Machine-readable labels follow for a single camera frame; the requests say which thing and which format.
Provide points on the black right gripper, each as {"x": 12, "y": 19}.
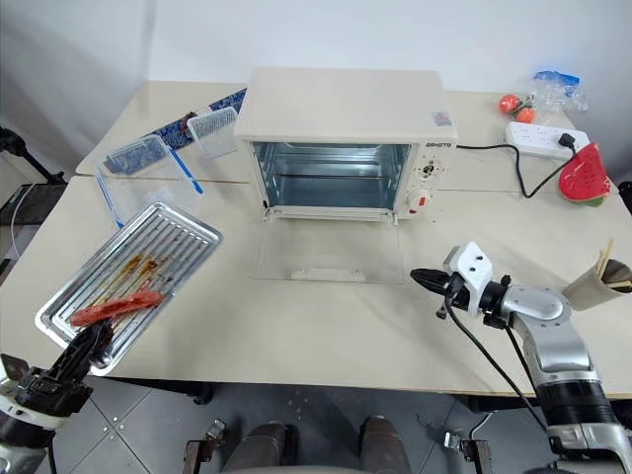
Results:
{"x": 459, "y": 293}

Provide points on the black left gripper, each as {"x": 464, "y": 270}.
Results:
{"x": 49, "y": 390}

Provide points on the glass oven door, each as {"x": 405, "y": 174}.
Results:
{"x": 326, "y": 249}

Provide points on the silver ribbed baking tray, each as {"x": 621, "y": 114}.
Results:
{"x": 163, "y": 237}

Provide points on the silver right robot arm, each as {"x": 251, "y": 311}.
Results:
{"x": 558, "y": 340}

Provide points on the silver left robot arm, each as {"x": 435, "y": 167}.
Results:
{"x": 20, "y": 449}

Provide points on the red sausage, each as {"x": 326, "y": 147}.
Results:
{"x": 116, "y": 307}

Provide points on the oven knob with red mark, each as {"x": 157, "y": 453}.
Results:
{"x": 422, "y": 201}

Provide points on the cream white toaster oven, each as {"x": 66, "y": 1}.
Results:
{"x": 340, "y": 103}

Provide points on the metal caster wheel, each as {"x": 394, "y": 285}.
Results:
{"x": 215, "y": 428}
{"x": 454, "y": 440}

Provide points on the beige paper cup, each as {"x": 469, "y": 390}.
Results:
{"x": 590, "y": 291}

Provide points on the dark rounded shape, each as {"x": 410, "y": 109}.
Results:
{"x": 385, "y": 442}
{"x": 266, "y": 444}

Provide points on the wooden chopsticks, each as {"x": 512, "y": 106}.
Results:
{"x": 604, "y": 259}

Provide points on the white power strip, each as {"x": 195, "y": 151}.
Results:
{"x": 538, "y": 138}

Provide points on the red watermelon slice toy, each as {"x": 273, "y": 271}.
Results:
{"x": 585, "y": 175}

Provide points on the orange toy fruit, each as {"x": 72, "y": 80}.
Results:
{"x": 508, "y": 103}
{"x": 525, "y": 116}

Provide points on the black power plug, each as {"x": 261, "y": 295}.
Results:
{"x": 568, "y": 141}

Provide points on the black stand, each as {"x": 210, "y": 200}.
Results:
{"x": 24, "y": 153}

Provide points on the clear plastic zip bag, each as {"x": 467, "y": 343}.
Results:
{"x": 560, "y": 94}

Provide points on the blue patterned strip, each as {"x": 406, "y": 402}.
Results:
{"x": 222, "y": 102}

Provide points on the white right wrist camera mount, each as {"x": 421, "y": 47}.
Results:
{"x": 471, "y": 264}

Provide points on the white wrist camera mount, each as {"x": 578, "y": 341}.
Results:
{"x": 29, "y": 416}
{"x": 471, "y": 264}

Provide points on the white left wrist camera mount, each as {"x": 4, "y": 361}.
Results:
{"x": 29, "y": 416}

